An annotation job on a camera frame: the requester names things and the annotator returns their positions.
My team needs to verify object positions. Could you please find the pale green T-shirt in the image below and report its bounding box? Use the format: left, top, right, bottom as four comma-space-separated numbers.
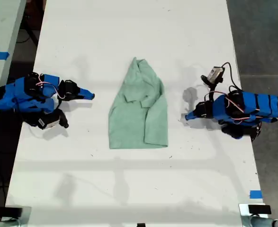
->
108, 56, 169, 150

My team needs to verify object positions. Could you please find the short blue tape piece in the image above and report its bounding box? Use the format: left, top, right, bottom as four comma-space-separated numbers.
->
249, 190, 263, 200

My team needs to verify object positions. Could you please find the small black box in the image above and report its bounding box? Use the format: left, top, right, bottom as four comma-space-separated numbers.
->
248, 204, 272, 216

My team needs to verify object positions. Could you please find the grey metal pipe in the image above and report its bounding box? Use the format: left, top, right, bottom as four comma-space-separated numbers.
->
249, 217, 278, 227

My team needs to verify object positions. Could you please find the black camera stalk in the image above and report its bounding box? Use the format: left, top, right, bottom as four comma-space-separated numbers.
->
200, 75, 216, 94
58, 110, 70, 129

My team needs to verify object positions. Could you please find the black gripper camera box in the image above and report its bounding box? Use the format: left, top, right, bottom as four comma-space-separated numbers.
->
36, 114, 61, 131

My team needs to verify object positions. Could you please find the grey gripper camera box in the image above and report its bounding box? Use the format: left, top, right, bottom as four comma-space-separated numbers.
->
208, 66, 225, 83

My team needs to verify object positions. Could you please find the black camera cable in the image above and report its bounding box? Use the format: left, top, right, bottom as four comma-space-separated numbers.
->
221, 62, 242, 92

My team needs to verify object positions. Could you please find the black floor cable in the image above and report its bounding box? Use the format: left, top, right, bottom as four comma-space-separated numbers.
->
16, 14, 40, 45

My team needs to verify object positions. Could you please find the metal table bracket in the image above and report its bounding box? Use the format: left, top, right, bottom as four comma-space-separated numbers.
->
238, 203, 270, 227
10, 206, 33, 227

